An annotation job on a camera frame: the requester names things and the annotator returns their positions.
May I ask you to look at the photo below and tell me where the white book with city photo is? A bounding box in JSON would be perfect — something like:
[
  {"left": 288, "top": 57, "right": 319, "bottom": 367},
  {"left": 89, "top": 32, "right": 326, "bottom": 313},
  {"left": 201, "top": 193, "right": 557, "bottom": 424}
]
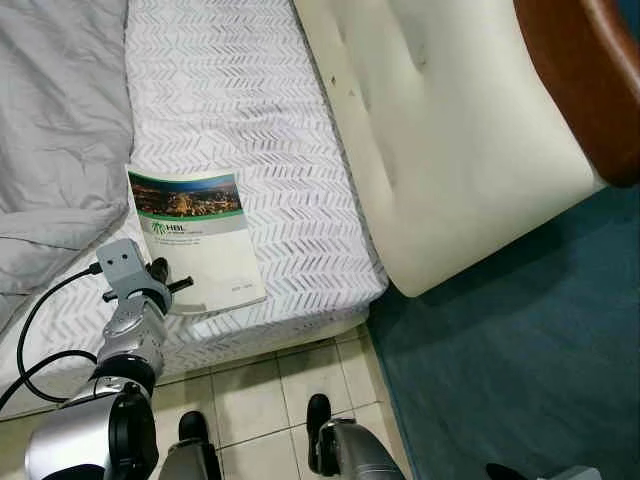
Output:
[{"left": 126, "top": 165, "right": 269, "bottom": 317}]

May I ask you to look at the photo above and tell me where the light grey duvet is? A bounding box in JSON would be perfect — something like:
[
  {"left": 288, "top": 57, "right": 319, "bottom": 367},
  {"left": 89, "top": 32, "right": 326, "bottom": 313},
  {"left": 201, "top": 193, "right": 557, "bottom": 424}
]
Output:
[{"left": 0, "top": 0, "right": 137, "bottom": 333}]

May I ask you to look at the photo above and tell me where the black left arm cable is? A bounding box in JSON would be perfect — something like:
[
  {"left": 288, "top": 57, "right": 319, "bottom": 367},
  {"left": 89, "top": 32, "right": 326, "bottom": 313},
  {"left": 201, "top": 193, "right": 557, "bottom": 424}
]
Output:
[{"left": 0, "top": 264, "right": 107, "bottom": 413}]

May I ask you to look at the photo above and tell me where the cream and brown headboard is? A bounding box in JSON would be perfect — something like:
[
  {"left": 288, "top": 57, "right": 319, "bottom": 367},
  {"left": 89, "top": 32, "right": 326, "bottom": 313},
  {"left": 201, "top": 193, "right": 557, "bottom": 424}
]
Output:
[{"left": 292, "top": 0, "right": 640, "bottom": 300}]

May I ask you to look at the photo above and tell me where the white patterned mattress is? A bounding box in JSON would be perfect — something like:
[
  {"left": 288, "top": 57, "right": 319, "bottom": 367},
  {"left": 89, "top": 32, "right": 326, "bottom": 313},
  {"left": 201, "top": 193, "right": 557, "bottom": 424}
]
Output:
[{"left": 0, "top": 0, "right": 390, "bottom": 417}]

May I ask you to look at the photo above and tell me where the grey robot left leg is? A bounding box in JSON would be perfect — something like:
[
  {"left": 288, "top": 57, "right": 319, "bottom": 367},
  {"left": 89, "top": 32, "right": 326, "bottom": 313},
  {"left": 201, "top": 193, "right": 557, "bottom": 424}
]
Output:
[{"left": 158, "top": 410, "right": 223, "bottom": 480}]

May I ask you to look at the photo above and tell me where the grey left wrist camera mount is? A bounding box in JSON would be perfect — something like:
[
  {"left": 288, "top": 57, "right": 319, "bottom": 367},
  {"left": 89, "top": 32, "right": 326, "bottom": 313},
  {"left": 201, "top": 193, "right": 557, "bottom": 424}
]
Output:
[{"left": 94, "top": 238, "right": 171, "bottom": 307}]

